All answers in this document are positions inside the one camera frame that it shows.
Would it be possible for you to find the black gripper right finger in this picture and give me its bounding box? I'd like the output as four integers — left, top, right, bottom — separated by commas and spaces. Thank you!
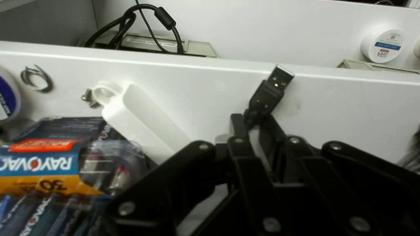
259, 117, 420, 236

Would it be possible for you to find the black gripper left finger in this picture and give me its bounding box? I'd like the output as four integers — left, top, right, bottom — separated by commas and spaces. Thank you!
104, 114, 281, 236

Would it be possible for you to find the white metal shelf unit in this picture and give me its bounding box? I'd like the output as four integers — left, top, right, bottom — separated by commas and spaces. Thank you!
0, 1, 420, 161

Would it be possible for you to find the Rayovac battery pack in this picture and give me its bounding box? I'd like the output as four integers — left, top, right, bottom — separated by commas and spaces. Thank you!
0, 117, 148, 236

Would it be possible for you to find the white plastic stick device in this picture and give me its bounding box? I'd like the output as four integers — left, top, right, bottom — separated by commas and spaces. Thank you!
92, 81, 190, 164

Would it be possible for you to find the black coiled cable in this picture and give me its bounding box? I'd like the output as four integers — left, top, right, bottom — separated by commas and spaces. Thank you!
83, 0, 185, 55

